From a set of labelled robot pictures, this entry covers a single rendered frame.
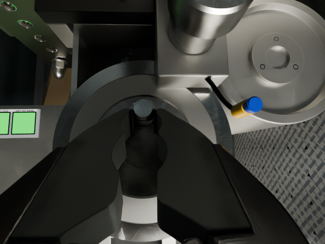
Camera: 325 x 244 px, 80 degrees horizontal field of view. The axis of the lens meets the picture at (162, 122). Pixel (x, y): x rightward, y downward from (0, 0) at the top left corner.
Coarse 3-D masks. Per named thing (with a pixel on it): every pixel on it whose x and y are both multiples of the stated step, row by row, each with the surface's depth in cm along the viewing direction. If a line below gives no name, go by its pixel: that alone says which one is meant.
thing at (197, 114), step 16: (128, 80) 16; (144, 80) 16; (96, 96) 15; (112, 96) 15; (128, 96) 16; (160, 96) 16; (176, 96) 16; (192, 96) 16; (80, 112) 15; (96, 112) 15; (192, 112) 16; (80, 128) 15; (208, 128) 16; (128, 208) 14; (144, 208) 14
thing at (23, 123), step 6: (18, 114) 47; (24, 114) 47; (30, 114) 47; (18, 120) 47; (24, 120) 47; (30, 120) 47; (18, 126) 47; (24, 126) 47; (30, 126) 47; (12, 132) 46; (18, 132) 46; (24, 132) 46; (30, 132) 47
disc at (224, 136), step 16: (128, 64) 17; (144, 64) 17; (96, 80) 16; (112, 80) 17; (80, 96) 16; (208, 96) 17; (64, 112) 16; (208, 112) 17; (224, 112) 17; (64, 128) 16; (224, 128) 17; (64, 144) 16; (224, 144) 16; (128, 224) 15; (144, 224) 15; (128, 240) 15; (144, 240) 15
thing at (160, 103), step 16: (144, 96) 14; (112, 112) 14; (176, 112) 14; (144, 128) 15; (128, 144) 14; (144, 144) 14; (128, 160) 14; (144, 160) 14; (160, 160) 14; (128, 176) 14; (144, 176) 14; (128, 192) 14; (144, 192) 14
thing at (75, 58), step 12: (84, 48) 19; (96, 48) 23; (108, 48) 30; (120, 48) 42; (72, 60) 17; (84, 60) 19; (96, 60) 23; (108, 60) 30; (120, 60) 41; (72, 72) 17; (84, 72) 19; (96, 72) 23; (72, 84) 17
